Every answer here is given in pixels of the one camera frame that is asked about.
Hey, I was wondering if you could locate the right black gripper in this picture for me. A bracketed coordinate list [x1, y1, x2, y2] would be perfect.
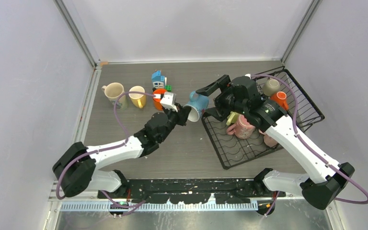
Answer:
[196, 75, 248, 122]

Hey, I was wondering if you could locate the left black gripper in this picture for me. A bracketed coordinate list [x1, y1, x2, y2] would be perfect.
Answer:
[158, 103, 190, 142]

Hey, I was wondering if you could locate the blue mug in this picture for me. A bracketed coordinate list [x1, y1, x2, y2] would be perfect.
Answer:
[184, 91, 209, 122]

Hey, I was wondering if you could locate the lime green mug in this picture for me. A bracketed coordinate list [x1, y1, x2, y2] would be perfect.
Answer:
[226, 111, 240, 126]

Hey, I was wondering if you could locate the orange mug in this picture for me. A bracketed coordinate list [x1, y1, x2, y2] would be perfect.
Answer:
[153, 88, 167, 111]

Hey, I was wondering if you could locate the yellow mug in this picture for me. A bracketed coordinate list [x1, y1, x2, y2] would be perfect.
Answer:
[129, 86, 147, 109]

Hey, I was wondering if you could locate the cream patterned mug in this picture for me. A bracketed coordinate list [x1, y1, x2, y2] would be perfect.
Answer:
[102, 82, 127, 110]

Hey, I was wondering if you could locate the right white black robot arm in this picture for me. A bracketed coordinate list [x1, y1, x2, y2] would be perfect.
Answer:
[196, 75, 355, 210]

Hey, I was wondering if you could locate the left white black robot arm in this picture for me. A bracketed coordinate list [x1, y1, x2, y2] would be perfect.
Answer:
[52, 105, 191, 199]

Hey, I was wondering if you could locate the green toy brick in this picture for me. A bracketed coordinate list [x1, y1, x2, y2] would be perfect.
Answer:
[165, 85, 172, 92]

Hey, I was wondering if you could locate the blue white toy house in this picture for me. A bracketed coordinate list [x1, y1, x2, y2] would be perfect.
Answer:
[151, 70, 166, 89]

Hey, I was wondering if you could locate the small beige cup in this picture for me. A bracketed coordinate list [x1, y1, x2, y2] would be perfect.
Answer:
[262, 78, 281, 97]

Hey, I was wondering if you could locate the small orange cup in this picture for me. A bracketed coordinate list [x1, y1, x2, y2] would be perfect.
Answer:
[270, 91, 289, 111]

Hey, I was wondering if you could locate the light pink mug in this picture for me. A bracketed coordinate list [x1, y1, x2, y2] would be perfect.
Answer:
[259, 130, 278, 148]

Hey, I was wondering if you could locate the black wire dish rack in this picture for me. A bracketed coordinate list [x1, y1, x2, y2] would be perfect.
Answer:
[201, 67, 325, 170]

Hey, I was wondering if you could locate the aluminium rail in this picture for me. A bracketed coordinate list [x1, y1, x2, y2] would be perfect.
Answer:
[58, 192, 264, 214]

